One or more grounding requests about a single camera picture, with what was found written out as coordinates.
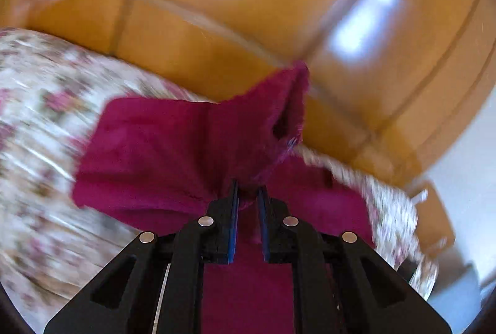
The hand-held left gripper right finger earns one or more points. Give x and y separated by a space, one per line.
264 229

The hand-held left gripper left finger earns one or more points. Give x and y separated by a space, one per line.
233 225

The dark red fleece garment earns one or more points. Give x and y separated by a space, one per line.
155 148

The wooden headboard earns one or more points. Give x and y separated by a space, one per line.
438 221

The floral bedspread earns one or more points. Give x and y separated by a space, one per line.
38 163

